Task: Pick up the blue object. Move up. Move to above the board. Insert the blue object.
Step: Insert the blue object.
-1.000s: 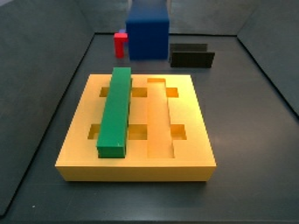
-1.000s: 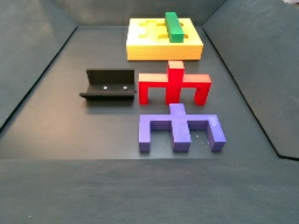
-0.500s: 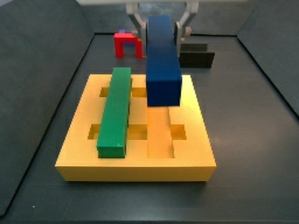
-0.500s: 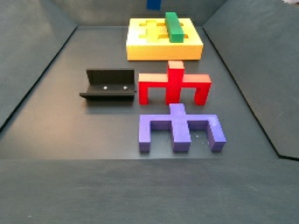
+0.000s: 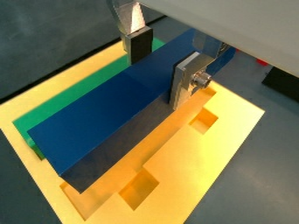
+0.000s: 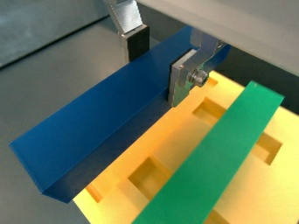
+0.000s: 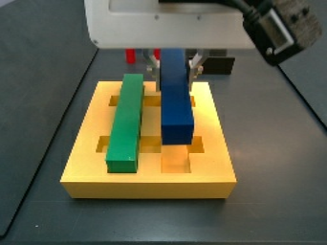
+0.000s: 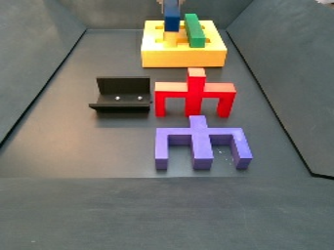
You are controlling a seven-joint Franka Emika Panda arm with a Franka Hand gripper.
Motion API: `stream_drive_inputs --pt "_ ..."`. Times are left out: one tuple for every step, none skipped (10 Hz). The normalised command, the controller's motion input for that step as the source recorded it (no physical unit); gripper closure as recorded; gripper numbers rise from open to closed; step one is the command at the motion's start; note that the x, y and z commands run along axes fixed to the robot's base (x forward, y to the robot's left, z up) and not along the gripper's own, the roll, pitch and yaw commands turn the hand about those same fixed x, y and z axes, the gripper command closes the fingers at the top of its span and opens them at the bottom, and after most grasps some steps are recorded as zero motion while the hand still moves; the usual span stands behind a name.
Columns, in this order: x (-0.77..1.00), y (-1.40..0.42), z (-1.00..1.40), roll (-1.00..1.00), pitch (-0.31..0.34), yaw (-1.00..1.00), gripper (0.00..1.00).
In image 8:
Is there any blue long block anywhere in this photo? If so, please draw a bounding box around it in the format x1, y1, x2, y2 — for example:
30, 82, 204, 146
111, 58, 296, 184
163, 0, 180, 32

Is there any black angle bracket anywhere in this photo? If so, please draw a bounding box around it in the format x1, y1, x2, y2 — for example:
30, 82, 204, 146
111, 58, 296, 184
88, 76, 151, 112

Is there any purple cross-shaped block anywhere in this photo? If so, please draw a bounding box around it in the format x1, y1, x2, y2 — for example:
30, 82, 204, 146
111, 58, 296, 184
155, 115, 252, 170

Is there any green long block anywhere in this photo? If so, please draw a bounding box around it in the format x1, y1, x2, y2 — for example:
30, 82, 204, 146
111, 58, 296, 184
184, 14, 205, 48

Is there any yellow slotted board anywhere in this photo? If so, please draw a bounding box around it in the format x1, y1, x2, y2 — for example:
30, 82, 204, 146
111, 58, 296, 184
140, 21, 227, 67

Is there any red cross-shaped block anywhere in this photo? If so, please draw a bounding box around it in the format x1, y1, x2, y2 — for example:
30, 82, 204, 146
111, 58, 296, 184
153, 67, 236, 118

